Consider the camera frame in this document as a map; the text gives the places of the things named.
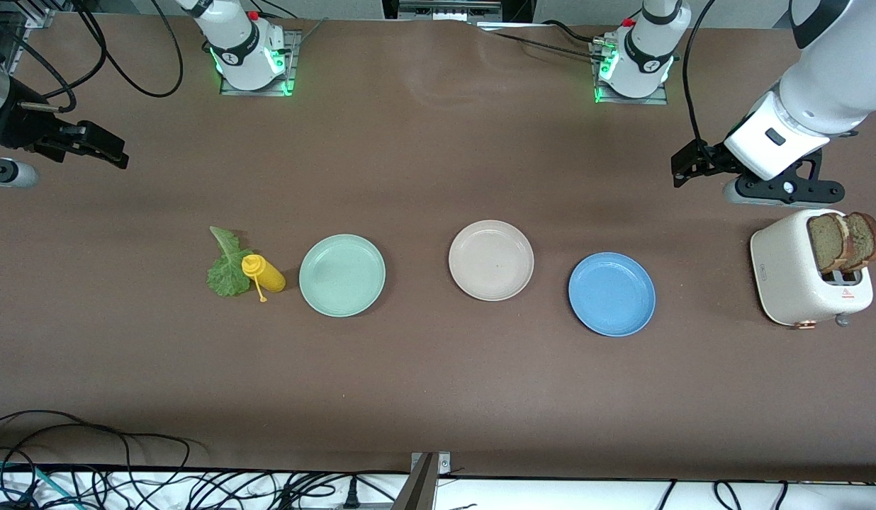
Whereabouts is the brown toast bread slice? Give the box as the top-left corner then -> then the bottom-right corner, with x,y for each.
807,212 -> 853,275
843,211 -> 876,273

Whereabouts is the green lettuce leaf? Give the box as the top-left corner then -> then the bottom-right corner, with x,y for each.
206,225 -> 258,298

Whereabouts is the yellow mustard squeeze bottle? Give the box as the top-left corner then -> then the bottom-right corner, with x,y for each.
241,254 -> 287,304

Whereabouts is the blue plate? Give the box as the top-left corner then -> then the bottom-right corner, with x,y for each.
568,252 -> 656,338

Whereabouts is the beige plate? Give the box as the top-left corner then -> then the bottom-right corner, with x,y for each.
448,220 -> 535,302

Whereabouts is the mint green plate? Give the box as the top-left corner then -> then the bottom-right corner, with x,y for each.
298,234 -> 387,318

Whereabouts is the cream white toaster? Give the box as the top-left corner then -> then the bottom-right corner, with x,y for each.
750,208 -> 875,330

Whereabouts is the grey metal equipment box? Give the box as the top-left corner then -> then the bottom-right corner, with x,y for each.
398,0 -> 504,23

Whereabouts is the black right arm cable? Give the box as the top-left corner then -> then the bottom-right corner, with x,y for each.
0,0 -> 185,114

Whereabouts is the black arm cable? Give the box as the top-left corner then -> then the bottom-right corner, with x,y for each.
683,0 -> 719,167
0,0 -> 185,114

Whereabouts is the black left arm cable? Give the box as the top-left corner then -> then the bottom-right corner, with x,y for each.
683,0 -> 719,167

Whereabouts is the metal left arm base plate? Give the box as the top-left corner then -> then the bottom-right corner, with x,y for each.
593,39 -> 671,106

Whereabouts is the aluminium table frame rail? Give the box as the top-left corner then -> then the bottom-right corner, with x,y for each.
0,0 -> 60,75

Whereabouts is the black braided table cable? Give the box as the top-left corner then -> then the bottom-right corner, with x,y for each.
477,20 -> 612,61

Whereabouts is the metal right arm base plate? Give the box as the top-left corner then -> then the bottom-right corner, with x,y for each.
220,30 -> 301,97

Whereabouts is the teal floor cable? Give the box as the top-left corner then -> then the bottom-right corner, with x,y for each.
0,460 -> 81,510

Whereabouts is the grey metal bracket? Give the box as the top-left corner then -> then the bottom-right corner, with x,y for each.
392,451 -> 453,510

